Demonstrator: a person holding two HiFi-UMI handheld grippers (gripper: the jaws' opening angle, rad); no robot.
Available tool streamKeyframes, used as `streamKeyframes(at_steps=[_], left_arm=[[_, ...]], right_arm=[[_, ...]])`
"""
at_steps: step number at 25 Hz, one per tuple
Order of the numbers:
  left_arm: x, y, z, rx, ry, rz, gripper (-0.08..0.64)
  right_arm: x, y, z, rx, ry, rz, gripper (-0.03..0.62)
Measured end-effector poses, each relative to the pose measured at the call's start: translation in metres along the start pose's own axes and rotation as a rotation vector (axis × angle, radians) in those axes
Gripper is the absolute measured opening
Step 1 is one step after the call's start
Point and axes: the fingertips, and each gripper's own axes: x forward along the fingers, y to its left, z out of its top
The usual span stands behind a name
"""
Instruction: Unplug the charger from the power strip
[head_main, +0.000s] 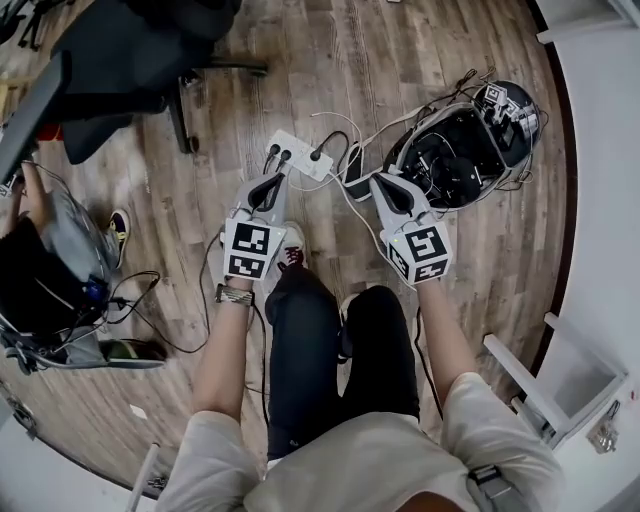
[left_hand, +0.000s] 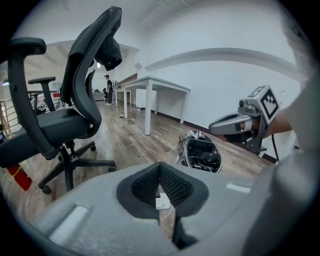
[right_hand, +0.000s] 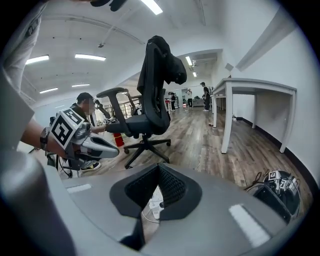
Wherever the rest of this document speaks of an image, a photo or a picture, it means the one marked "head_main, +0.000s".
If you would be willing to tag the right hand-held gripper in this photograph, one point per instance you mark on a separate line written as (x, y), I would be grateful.
(422, 245)

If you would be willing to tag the person's black trousers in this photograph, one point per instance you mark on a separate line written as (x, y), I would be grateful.
(300, 350)

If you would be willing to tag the person's left forearm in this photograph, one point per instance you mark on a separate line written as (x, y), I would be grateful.
(220, 350)

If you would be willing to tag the red box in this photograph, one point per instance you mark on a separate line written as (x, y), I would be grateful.
(50, 132)

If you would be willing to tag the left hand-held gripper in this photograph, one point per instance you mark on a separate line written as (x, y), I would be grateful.
(247, 240)

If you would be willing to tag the spare hand-held gripper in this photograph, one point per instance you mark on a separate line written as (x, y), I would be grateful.
(495, 95)

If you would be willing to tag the person's left white shoe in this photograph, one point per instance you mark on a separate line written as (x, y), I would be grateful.
(292, 245)

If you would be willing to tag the person's right white shoe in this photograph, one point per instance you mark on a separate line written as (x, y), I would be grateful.
(345, 310)

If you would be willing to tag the person's white shirt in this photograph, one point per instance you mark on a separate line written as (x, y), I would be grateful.
(350, 465)

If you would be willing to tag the small clear plastic packet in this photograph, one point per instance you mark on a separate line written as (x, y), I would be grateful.
(602, 435)

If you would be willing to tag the white power strip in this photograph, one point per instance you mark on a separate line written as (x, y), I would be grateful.
(300, 150)

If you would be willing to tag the person's right forearm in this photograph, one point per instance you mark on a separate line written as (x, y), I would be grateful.
(445, 340)

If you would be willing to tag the black backpack gray trim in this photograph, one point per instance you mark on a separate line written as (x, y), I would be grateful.
(35, 280)
(450, 165)

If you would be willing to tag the black office chair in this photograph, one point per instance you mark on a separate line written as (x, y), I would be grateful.
(125, 60)

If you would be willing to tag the small white paper scrap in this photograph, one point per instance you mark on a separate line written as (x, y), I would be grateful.
(138, 411)

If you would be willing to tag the white pole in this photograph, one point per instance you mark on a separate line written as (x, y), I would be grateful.
(145, 475)

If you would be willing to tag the person's white shoe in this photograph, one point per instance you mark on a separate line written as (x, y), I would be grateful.
(345, 310)
(292, 245)

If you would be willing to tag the white table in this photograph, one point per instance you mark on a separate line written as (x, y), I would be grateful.
(575, 30)

